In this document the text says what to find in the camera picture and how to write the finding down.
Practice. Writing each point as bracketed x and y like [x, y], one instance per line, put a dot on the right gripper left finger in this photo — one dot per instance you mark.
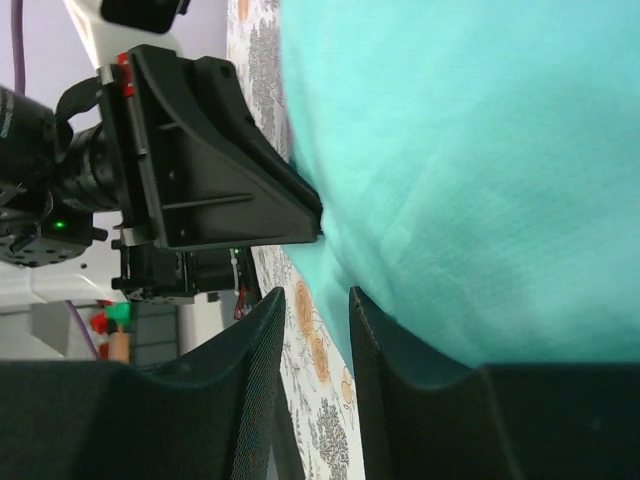
[205, 415]

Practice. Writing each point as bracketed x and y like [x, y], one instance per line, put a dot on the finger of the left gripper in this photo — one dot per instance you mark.
[210, 177]
[151, 275]

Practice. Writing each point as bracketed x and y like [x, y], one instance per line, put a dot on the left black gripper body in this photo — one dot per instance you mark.
[100, 145]

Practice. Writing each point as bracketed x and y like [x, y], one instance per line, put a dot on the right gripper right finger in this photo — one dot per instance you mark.
[426, 416]

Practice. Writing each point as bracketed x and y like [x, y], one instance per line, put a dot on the teal t shirt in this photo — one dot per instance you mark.
[478, 165]

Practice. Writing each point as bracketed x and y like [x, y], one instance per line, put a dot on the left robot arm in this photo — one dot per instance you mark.
[50, 253]

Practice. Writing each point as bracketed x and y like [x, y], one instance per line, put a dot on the floral table cloth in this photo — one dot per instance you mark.
[319, 390]

